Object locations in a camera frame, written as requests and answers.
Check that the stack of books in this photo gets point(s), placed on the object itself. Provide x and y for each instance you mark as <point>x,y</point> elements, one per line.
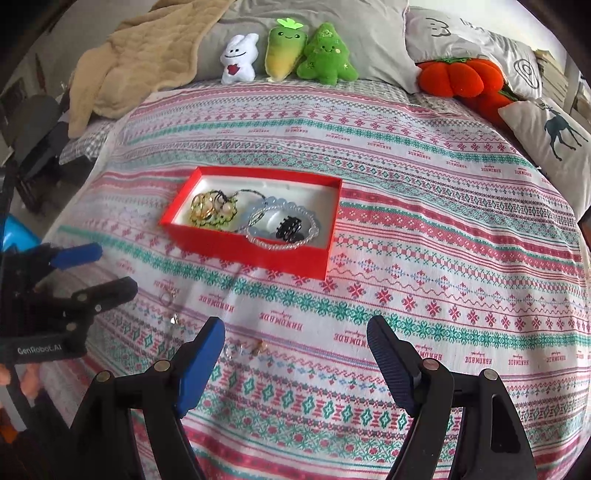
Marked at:
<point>549,64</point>

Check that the green tree plush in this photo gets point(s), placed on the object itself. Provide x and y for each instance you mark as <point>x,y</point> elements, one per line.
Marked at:
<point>325,57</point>

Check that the white bed frame post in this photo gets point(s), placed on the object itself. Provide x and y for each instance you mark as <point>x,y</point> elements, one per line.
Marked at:
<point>572,78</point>

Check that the grey doodle print pillow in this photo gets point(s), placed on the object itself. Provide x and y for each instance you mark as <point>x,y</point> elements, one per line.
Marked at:
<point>480,41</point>

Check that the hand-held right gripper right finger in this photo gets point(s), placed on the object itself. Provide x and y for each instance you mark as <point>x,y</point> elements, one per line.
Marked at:
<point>392,364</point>

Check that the black hair clip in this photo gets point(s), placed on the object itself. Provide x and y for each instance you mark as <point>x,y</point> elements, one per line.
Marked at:
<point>288,229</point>

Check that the yellow green carrot plush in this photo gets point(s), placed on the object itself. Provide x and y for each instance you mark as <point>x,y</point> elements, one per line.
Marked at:
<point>284,50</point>

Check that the blue plastic object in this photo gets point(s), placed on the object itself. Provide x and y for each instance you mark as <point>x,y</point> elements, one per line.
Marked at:
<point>16,237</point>

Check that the small silver earring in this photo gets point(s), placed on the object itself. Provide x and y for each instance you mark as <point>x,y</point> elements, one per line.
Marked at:
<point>229,353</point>

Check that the grey checked sheet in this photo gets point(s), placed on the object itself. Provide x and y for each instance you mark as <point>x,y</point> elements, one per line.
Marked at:
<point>83,141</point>

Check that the red jewelry box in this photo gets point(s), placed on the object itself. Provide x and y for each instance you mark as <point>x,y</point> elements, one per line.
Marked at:
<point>258,261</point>

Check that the plain grey pillow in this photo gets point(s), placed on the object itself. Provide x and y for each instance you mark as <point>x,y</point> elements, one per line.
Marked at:
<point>364,32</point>

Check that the black chair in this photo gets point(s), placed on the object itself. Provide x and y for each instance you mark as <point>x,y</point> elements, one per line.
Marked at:
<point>34,138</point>

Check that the small gold earring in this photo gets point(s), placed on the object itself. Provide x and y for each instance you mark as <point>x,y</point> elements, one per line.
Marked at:
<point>259,347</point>

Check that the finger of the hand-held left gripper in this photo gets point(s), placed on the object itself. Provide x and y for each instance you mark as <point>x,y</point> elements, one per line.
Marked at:
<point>78,254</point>
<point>110,291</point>

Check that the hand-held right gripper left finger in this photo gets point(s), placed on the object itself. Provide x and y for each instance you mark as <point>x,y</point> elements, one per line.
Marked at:
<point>198,364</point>

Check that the white deer print pillow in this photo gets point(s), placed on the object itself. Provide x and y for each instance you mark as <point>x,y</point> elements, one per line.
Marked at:
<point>554,134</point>

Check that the small stud earring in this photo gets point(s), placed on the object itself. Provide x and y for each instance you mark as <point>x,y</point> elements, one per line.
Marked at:
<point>174,318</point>

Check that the person's left hand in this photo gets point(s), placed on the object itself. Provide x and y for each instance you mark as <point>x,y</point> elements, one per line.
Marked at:
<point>30,383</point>

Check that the gold bangle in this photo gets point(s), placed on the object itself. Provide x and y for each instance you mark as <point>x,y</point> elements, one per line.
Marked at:
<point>199,203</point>

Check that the orange pumpkin plush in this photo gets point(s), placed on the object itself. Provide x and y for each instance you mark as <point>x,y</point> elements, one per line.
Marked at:
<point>455,78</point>

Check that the beige quilted blanket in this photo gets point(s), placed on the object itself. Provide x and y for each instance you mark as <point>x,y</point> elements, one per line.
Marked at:
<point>147,60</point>

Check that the white bunny plush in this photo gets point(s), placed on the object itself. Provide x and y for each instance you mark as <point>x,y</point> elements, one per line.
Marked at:
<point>238,60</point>

